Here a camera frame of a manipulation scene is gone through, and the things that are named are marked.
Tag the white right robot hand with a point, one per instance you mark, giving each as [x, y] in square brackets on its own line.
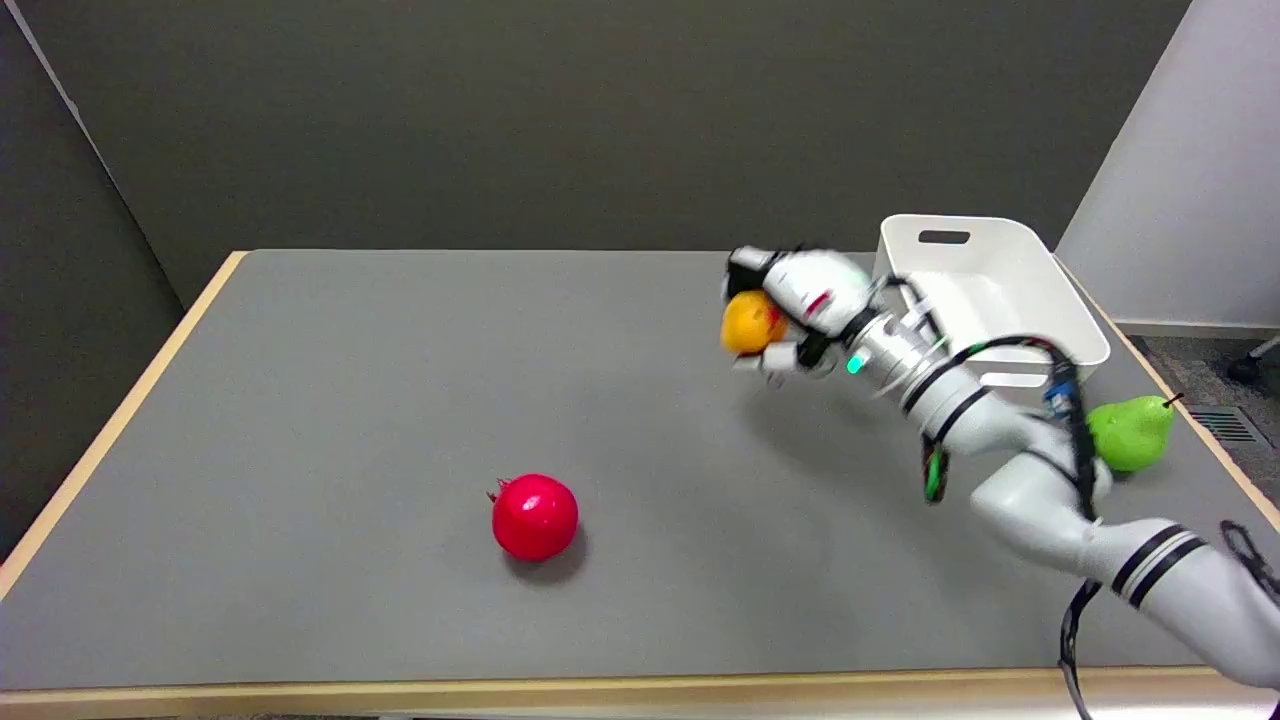
[815, 285]

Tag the orange fruit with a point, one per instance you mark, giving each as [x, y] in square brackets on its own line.
[750, 322]

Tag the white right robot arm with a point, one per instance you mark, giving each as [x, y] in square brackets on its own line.
[1030, 470]

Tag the white plastic box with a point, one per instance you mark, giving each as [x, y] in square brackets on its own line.
[990, 290]

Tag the green pear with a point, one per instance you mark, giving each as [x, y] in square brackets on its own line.
[1130, 432]

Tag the red pomegranate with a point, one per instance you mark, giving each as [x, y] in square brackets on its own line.
[535, 516]

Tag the floor vent grille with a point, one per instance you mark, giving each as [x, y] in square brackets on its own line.
[1226, 425]

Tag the black chair caster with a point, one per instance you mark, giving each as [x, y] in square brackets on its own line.
[1246, 368]

